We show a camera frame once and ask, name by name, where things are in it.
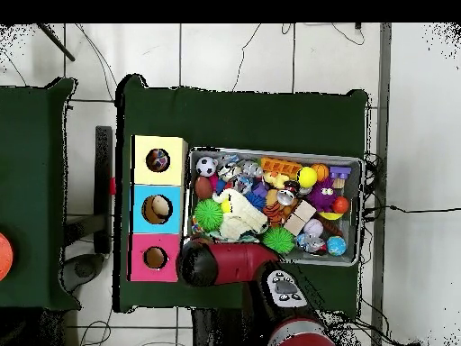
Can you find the blue globe ball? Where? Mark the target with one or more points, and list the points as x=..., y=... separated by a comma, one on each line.
x=336, y=245

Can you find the green spiky rubber ball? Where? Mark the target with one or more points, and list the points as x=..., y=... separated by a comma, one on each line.
x=208, y=215
x=278, y=239

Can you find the black rod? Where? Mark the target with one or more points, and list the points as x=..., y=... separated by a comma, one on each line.
x=57, y=43

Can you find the wooden box with three holes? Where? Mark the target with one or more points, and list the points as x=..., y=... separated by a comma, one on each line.
x=158, y=229

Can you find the colourful knotted rag toy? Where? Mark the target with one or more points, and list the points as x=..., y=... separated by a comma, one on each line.
x=158, y=160

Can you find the silver mesh bin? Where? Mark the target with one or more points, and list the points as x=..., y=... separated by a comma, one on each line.
x=324, y=257

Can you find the red orange ball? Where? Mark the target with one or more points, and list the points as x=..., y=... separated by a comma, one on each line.
x=340, y=204

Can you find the light blue cloth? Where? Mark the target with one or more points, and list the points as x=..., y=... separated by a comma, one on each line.
x=248, y=237

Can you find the dark green table cloth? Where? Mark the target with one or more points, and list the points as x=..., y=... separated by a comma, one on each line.
x=252, y=119
x=32, y=180

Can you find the large orange ball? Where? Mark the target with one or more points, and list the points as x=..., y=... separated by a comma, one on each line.
x=4, y=256

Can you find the brown toy football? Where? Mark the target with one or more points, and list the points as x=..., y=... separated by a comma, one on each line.
x=203, y=187

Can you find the dark grey stand base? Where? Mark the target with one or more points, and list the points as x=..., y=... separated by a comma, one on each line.
x=81, y=270

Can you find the orange toy basketball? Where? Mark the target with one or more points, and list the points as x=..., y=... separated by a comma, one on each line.
x=320, y=172

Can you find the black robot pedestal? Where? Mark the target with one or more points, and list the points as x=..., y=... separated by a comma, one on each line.
x=216, y=329

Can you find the yellow smooth ball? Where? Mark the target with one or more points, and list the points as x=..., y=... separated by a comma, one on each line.
x=307, y=177

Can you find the black and white soccer ball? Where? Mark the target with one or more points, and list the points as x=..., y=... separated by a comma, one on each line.
x=206, y=166

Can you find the white toy baseball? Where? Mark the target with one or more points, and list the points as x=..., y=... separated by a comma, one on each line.
x=313, y=227

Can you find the black upright panel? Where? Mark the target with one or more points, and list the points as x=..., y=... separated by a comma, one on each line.
x=103, y=187

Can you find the purple furry monster toy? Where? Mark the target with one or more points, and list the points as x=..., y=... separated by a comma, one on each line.
x=322, y=196

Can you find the cream knitted cloth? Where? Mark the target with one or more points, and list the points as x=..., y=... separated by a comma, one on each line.
x=241, y=214

